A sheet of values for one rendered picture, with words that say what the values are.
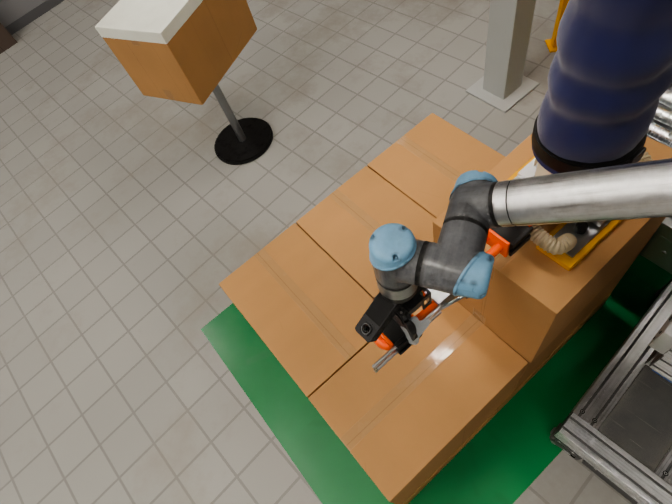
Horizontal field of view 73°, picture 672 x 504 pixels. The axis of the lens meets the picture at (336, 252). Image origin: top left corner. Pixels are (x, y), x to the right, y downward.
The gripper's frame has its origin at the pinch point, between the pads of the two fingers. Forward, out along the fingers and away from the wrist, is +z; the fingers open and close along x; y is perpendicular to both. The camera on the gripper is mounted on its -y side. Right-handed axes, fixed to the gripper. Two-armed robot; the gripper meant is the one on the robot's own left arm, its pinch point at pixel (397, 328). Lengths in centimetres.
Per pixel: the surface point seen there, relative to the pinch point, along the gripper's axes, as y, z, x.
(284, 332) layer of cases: -19, 54, 44
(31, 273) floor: -114, 111, 216
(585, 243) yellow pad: 51, 10, -13
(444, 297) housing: 12.2, -1.6, -2.4
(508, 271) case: 33.6, 12.5, -4.2
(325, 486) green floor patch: -46, 108, 6
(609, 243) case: 56, 12, -16
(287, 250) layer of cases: 2, 54, 71
